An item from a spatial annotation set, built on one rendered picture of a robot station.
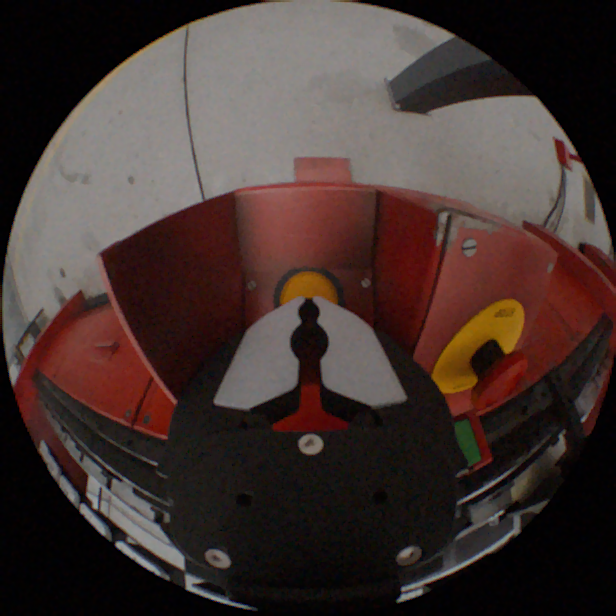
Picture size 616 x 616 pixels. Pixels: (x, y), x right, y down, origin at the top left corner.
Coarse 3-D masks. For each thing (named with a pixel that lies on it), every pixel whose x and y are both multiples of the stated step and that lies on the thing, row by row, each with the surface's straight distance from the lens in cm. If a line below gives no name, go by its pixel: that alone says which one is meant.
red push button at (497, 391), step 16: (480, 352) 13; (496, 352) 12; (512, 352) 12; (480, 368) 12; (496, 368) 11; (512, 368) 11; (480, 384) 11; (496, 384) 11; (512, 384) 13; (480, 400) 12; (496, 400) 13
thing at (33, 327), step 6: (36, 318) 377; (30, 324) 374; (36, 324) 376; (30, 330) 514; (36, 330) 405; (24, 336) 372; (36, 336) 454; (18, 342) 372; (12, 348) 399; (18, 348) 372; (18, 354) 367; (18, 360) 395; (18, 366) 395
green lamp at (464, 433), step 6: (456, 426) 20; (462, 426) 21; (468, 426) 21; (456, 432) 20; (462, 432) 20; (468, 432) 21; (462, 438) 20; (468, 438) 21; (462, 444) 20; (468, 444) 20; (474, 444) 21; (462, 450) 20; (468, 450) 20; (474, 450) 21; (468, 456) 20; (474, 456) 20; (474, 462) 20
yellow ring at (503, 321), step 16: (496, 304) 11; (512, 304) 12; (480, 320) 11; (496, 320) 12; (512, 320) 14; (464, 336) 11; (480, 336) 12; (496, 336) 13; (512, 336) 15; (448, 352) 11; (464, 352) 12; (448, 368) 12; (464, 368) 14; (448, 384) 14; (464, 384) 16
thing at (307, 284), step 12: (300, 276) 15; (312, 276) 15; (324, 276) 15; (288, 288) 15; (300, 288) 14; (312, 288) 14; (324, 288) 14; (288, 300) 14; (336, 300) 15; (312, 324) 14
